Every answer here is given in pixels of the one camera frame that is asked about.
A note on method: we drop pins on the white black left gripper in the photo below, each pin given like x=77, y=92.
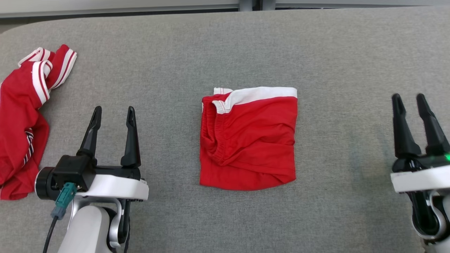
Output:
x=116, y=186

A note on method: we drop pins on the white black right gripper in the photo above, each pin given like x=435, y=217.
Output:
x=422, y=177

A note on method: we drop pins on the red shirt with white stripes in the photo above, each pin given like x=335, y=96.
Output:
x=17, y=123

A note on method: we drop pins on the red shorts with white trim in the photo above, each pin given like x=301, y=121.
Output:
x=253, y=140

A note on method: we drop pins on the grey partition post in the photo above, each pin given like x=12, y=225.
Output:
x=256, y=4

